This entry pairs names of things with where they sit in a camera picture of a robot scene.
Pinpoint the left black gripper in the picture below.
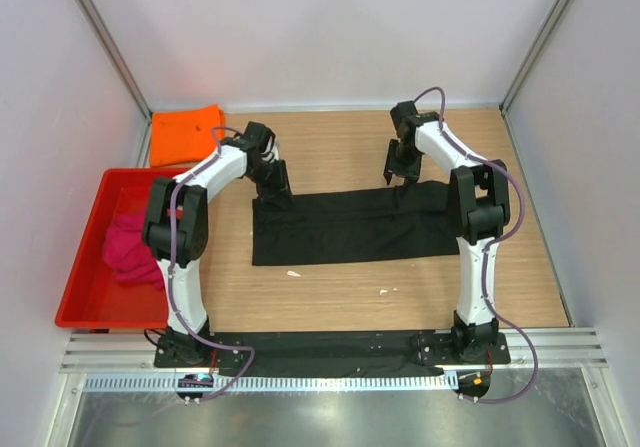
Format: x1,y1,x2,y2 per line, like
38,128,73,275
246,158,295,209

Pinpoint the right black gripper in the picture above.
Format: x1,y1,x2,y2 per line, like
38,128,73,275
383,139,422,188

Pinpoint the black t shirt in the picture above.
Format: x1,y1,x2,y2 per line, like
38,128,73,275
252,181,459,266

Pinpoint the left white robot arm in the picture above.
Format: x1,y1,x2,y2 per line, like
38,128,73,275
142,122,293,367

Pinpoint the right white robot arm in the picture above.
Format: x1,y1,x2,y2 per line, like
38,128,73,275
383,100,510,363

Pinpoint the folded orange t shirt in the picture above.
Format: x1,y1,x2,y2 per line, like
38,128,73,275
149,105,226,167

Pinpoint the crumpled pink t shirt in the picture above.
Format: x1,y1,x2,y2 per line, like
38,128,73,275
102,212,164,291

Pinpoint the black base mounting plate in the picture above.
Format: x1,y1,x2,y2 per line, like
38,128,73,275
154,330,511,375

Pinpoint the red plastic bin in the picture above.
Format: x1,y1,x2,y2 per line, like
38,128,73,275
55,167,186,330

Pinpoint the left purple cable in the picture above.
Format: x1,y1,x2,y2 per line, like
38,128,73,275
99,125,257,428

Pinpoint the slotted white cable duct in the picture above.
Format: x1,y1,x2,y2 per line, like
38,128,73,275
84,372,458,393

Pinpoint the right aluminium corner post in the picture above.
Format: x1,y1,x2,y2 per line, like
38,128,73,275
499,0,596,112

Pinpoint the aluminium corner post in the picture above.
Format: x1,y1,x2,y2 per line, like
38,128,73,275
75,0,152,122
499,0,596,112

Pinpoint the aluminium rail profile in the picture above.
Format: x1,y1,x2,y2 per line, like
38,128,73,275
60,328,607,374

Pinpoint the left aluminium corner post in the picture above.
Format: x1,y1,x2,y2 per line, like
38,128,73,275
75,0,152,122

